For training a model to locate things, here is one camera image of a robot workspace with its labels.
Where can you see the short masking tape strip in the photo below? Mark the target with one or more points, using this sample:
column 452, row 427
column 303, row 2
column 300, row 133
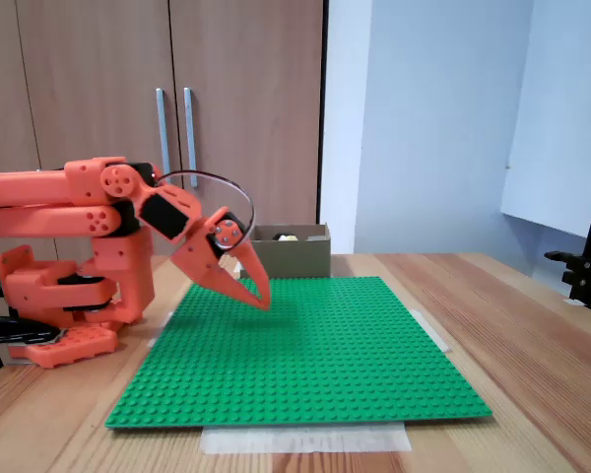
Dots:
column 157, row 337
column 436, row 335

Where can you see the cardboard box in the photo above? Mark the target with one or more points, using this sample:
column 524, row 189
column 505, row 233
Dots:
column 295, row 258

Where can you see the yellow black white ball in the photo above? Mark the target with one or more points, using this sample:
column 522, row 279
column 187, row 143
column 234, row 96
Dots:
column 290, row 238

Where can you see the long masking tape strip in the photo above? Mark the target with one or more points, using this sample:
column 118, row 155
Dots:
column 305, row 441

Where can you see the black camera stand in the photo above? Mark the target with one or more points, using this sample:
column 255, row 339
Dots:
column 583, row 281

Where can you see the brown wooden cabinet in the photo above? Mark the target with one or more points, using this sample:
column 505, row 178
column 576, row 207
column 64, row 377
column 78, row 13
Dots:
column 251, row 49

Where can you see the white wall panel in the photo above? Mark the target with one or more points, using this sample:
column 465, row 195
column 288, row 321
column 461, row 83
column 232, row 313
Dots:
column 556, row 148

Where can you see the green studded baseplate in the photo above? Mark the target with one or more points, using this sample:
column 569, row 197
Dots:
column 295, row 355

